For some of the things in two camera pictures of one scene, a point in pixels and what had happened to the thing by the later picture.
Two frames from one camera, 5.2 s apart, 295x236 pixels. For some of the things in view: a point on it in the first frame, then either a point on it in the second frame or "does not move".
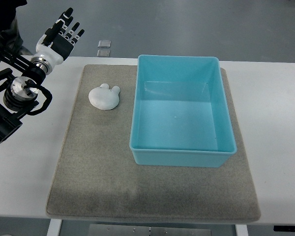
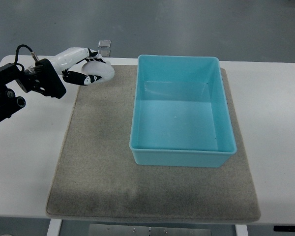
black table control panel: [289, 228] does not move
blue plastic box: [180, 116] does not move
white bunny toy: [103, 98] → [99, 69]
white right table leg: [241, 230] does not move
